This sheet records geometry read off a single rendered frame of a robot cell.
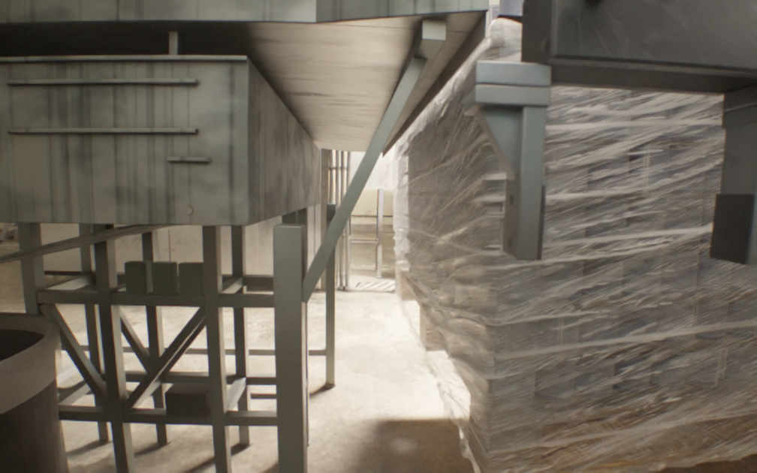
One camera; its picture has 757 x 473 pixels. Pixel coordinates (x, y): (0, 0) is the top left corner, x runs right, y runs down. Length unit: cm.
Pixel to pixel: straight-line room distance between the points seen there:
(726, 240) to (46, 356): 90
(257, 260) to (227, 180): 282
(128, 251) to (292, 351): 325
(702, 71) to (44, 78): 69
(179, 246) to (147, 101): 299
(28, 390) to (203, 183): 47
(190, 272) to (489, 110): 92
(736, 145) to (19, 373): 90
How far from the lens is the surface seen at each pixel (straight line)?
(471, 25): 54
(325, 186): 320
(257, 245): 333
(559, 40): 22
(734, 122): 30
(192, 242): 350
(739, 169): 30
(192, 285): 105
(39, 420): 90
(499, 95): 21
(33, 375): 84
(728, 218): 29
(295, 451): 66
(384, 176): 351
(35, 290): 128
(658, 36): 24
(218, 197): 55
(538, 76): 22
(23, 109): 69
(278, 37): 59
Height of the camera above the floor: 86
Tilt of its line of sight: 6 degrees down
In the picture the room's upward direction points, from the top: 1 degrees clockwise
